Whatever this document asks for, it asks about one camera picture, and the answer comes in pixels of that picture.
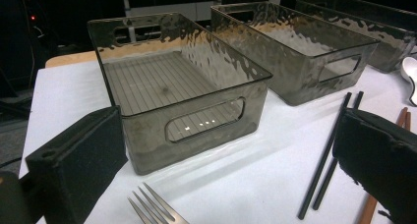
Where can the white metal stand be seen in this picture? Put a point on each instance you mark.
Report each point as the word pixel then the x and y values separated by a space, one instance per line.
pixel 170 11

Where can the smoky clear plastic bin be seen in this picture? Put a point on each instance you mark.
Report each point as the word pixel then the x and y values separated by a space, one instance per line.
pixel 147 145
pixel 383 50
pixel 295 83

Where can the metal fork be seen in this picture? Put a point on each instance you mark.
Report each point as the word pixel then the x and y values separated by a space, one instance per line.
pixel 157 211

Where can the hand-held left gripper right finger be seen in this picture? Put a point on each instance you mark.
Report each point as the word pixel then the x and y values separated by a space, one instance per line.
pixel 380 158

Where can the black chopstick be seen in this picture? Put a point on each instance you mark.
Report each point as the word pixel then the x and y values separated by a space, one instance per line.
pixel 323 158
pixel 324 188

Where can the white ceramic spoon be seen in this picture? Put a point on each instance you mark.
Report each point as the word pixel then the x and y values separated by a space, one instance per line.
pixel 411 73

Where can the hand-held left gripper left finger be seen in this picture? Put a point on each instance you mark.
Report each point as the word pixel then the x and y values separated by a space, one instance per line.
pixel 78 165

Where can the wooden table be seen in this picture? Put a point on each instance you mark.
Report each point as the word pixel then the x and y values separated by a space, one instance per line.
pixel 72 58

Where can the brown wooden chopstick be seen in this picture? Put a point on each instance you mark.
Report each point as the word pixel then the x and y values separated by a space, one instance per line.
pixel 369 211
pixel 408 121

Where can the white table mat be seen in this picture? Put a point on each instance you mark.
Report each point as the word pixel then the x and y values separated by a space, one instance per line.
pixel 229 191

